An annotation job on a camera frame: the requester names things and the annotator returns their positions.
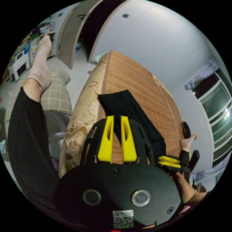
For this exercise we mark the person's right forearm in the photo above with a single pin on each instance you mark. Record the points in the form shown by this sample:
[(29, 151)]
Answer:
[(190, 188)]

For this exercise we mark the checked grey quilt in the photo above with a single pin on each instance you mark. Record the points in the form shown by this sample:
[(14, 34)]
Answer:
[(56, 94)]

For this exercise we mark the open door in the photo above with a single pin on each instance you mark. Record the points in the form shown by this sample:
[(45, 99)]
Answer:
[(72, 36)]

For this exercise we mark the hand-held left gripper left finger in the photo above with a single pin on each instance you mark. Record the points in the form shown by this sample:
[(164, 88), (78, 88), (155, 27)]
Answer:
[(106, 143)]

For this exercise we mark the person's body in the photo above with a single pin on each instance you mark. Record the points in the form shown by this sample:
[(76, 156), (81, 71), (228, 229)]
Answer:
[(27, 136)]

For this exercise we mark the window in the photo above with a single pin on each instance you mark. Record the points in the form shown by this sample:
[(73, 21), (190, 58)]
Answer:
[(217, 112)]

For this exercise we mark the black pants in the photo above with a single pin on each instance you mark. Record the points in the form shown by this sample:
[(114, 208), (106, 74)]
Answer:
[(123, 105)]

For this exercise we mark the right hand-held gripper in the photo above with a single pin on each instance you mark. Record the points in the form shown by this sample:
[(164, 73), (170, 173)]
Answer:
[(185, 167)]

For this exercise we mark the person's right hand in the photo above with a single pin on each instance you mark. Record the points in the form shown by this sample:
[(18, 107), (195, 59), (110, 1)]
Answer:
[(178, 176)]

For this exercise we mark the white shelf with clothes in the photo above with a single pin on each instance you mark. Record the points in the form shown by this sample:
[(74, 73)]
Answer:
[(20, 56)]

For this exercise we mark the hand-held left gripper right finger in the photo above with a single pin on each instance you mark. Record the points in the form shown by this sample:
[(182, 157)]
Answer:
[(128, 145)]

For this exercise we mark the bed with woven mat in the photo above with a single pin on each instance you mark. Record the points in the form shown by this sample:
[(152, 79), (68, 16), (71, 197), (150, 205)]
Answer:
[(145, 101)]

